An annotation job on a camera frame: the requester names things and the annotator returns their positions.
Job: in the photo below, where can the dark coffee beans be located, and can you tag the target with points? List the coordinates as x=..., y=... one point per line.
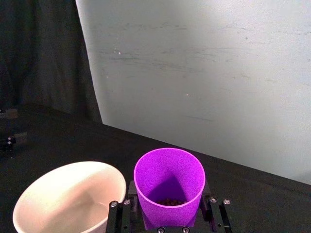
x=171, y=202

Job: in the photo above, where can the white ceramic bowl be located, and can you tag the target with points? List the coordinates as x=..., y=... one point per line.
x=65, y=194

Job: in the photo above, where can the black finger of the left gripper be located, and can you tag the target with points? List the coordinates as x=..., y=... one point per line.
x=7, y=142

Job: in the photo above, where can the purple plastic cup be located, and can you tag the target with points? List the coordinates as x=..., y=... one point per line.
x=167, y=170

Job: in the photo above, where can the black curtain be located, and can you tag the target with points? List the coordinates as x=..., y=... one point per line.
x=41, y=53

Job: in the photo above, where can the black table cloth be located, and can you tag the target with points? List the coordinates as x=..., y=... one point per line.
x=73, y=143

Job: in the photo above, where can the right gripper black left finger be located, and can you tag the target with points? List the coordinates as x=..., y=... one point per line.
x=116, y=218

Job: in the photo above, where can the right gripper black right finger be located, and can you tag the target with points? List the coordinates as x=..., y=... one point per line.
x=219, y=216

